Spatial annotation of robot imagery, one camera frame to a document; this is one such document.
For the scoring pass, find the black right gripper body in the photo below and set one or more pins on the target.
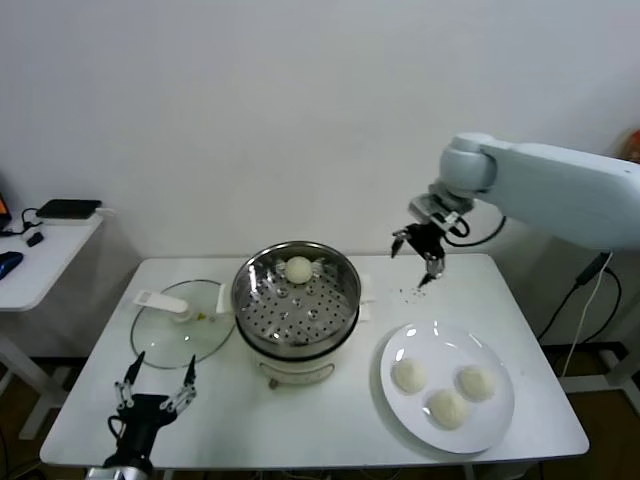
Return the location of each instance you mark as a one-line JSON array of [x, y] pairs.
[[427, 242]]

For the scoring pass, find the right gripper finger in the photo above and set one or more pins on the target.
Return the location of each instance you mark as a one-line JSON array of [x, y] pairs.
[[435, 267], [399, 237]]

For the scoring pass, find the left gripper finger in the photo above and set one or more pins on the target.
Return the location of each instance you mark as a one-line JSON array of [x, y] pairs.
[[186, 395], [125, 392]]

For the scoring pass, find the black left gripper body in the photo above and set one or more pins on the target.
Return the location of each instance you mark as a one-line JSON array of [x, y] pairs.
[[147, 412]]

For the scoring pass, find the white steamed baozi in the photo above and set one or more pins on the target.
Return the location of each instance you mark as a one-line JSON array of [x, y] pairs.
[[447, 409], [410, 376], [298, 270], [478, 383]]

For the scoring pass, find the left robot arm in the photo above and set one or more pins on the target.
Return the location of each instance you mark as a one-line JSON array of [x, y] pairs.
[[120, 474]]

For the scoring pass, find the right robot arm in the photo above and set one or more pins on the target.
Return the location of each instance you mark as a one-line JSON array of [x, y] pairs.
[[550, 180]]

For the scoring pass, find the stainless steel steamer basket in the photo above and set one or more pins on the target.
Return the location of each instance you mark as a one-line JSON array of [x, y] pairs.
[[300, 310]]

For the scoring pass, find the scattered black specks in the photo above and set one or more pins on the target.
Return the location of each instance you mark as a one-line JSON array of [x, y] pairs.
[[415, 292]]

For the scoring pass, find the white round plate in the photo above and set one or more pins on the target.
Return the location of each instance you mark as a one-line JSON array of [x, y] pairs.
[[440, 345]]

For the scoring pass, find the cream electric cooker base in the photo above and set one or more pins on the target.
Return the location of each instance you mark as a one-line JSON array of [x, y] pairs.
[[300, 372]]

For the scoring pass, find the white side desk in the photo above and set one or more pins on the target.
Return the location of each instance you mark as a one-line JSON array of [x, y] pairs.
[[50, 270]]

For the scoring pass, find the blue computer mouse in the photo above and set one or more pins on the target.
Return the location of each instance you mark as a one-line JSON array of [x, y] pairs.
[[10, 262]]

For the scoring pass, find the white flat box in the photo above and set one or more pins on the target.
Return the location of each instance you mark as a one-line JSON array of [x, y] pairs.
[[75, 222]]

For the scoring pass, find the small black adapter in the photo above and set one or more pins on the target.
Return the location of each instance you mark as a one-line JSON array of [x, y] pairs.
[[34, 239]]

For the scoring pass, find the black flat box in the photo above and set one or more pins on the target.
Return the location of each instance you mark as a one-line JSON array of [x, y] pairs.
[[67, 207]]

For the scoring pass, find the orange lit screen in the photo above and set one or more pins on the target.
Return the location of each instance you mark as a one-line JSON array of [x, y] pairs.
[[4, 205]]

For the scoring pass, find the orange bottle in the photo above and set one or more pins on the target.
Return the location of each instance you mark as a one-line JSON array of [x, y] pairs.
[[632, 147]]

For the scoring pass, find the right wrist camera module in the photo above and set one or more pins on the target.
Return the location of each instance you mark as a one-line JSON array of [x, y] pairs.
[[440, 212]]

